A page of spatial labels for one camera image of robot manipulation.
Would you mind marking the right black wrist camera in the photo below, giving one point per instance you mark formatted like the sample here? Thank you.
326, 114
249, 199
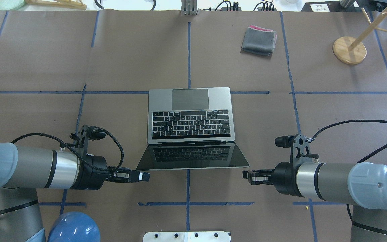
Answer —
300, 150

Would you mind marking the wooden mug tree stand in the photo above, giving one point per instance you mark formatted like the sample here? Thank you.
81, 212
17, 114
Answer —
351, 50

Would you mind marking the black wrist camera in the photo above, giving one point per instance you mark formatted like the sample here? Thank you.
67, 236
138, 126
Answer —
300, 150
81, 138

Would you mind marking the aluminium frame post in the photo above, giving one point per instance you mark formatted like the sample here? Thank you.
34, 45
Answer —
189, 7

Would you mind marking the grey laptop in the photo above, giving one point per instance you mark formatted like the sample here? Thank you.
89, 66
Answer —
191, 129

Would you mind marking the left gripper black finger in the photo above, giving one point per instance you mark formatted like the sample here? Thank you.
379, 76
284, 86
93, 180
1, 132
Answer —
138, 176

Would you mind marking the black label box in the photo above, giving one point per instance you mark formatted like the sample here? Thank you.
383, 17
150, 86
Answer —
327, 6

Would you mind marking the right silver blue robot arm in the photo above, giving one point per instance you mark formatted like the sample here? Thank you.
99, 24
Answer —
362, 185

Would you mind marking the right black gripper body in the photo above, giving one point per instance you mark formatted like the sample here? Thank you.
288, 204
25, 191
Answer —
285, 178

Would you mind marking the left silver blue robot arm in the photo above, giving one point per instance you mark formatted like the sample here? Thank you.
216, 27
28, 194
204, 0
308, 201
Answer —
25, 169

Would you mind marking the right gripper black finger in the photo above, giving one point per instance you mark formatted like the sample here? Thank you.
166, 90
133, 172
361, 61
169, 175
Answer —
254, 173
259, 180

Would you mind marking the blue desk lamp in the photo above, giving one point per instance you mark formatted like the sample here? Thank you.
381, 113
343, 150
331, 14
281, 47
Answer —
74, 227

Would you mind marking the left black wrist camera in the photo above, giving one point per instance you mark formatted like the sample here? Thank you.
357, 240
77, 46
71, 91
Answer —
81, 138

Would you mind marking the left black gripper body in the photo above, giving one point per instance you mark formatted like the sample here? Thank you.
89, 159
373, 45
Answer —
94, 176

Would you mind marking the wooden dish rack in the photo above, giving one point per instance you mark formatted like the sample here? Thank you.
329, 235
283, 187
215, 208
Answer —
67, 4

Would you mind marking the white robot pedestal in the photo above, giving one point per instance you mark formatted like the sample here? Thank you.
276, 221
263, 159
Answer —
188, 236

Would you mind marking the grey pink folded cloth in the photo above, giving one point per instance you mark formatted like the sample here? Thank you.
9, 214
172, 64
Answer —
259, 41

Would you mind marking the pale green plate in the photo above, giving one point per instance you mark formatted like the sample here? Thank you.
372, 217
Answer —
8, 5

